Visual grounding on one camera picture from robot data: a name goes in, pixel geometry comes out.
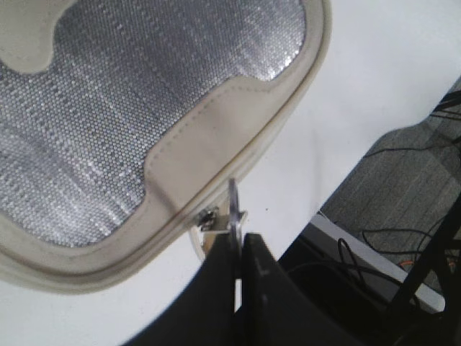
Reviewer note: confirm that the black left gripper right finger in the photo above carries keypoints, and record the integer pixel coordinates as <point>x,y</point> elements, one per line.
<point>274,311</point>

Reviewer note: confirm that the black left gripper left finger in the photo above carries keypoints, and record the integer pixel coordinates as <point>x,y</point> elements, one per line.
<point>203,313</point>

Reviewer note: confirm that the cream canvas zipper bag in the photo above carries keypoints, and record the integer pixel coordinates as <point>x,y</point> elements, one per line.
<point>121,121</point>

